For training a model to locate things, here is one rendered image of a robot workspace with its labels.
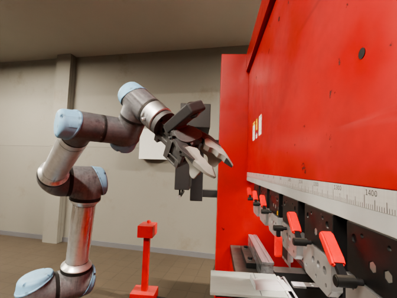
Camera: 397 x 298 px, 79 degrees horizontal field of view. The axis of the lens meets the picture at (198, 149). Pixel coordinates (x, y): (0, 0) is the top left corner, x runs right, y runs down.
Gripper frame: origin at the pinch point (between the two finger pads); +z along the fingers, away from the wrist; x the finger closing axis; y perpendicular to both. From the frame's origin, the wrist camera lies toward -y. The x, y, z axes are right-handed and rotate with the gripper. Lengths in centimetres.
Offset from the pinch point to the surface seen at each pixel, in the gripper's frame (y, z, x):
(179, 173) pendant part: 103, -60, -78
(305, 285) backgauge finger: 46, 38, -33
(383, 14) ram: -34.4, 8.1, -9.0
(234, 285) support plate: 53, 20, -15
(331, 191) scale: -5.3, 19.6, -10.1
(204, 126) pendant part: 72, -71, -106
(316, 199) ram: 1.1, 19.0, -14.3
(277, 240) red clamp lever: 26.2, 19.7, -20.8
